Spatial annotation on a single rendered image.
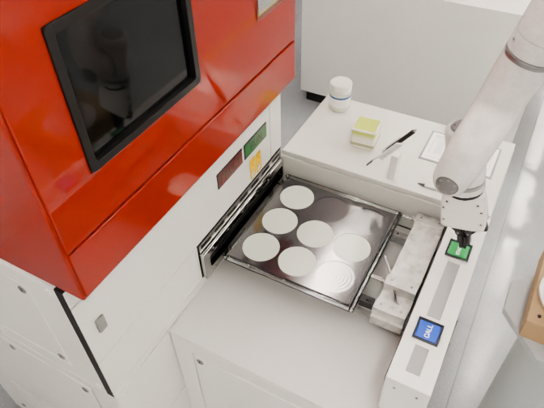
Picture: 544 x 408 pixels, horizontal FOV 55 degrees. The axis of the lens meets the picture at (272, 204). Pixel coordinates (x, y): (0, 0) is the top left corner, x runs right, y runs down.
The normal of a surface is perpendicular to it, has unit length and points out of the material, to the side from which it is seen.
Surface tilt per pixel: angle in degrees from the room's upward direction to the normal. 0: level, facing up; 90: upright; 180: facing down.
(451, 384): 0
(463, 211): 90
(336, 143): 0
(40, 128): 90
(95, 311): 90
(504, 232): 0
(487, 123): 46
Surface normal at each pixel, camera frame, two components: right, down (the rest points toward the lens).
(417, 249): -0.02, -0.71
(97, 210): 0.88, 0.32
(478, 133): -0.30, -0.02
